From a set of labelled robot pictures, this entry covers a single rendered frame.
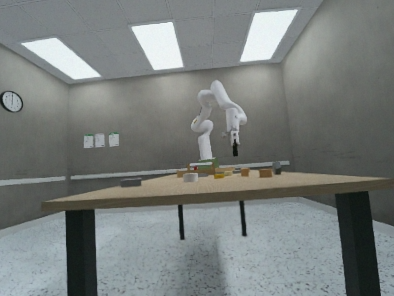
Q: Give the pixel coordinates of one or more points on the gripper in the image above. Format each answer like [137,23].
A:
[234,139]

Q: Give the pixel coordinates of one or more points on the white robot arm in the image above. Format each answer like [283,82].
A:
[200,124]

